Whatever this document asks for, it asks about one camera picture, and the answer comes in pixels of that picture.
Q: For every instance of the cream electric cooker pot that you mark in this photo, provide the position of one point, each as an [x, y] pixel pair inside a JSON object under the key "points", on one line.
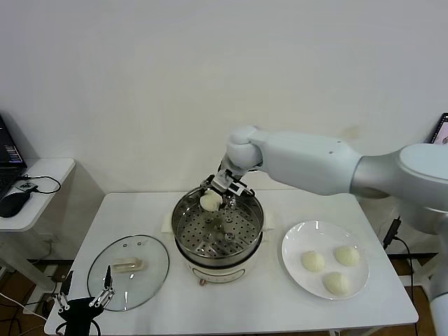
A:
{"points": [[217, 271]]}

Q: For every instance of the white steamed baozi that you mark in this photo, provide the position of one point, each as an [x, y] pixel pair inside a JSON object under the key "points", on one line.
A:
{"points": [[346, 255], [312, 261], [210, 202], [336, 285]]}

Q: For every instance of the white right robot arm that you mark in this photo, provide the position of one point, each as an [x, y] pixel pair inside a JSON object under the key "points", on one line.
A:
{"points": [[315, 164]]}

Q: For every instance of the black computer mouse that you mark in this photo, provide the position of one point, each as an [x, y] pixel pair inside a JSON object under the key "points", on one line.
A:
{"points": [[14, 204]]}

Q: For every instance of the grey laptop with bright screen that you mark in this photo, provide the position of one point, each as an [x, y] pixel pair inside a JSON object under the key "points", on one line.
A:
{"points": [[441, 129]]}

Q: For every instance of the white round plate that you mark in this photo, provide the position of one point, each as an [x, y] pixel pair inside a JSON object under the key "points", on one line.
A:
{"points": [[297, 245]]}

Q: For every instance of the stainless steel steamer basket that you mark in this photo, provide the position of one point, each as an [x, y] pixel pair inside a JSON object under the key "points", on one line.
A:
{"points": [[196, 234]]}

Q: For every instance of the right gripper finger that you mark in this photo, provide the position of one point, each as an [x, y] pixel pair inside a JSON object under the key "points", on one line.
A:
{"points": [[222, 180], [239, 189]]}

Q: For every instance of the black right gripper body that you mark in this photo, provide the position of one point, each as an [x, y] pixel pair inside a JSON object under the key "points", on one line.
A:
{"points": [[236, 175]]}

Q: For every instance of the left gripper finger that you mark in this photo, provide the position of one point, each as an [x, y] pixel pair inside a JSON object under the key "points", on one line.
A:
{"points": [[66, 285], [108, 280]]}

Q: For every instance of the small black QR-code device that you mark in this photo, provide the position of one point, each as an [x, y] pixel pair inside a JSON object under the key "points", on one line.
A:
{"points": [[25, 186]]}

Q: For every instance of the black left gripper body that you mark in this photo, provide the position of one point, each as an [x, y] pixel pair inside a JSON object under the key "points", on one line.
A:
{"points": [[80, 311]]}

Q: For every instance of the black laptop with dark screen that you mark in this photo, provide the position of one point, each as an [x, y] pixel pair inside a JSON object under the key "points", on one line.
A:
{"points": [[8, 154]]}

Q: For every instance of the white side desk with mouse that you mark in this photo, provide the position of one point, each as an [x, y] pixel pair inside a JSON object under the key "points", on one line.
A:
{"points": [[49, 168]]}

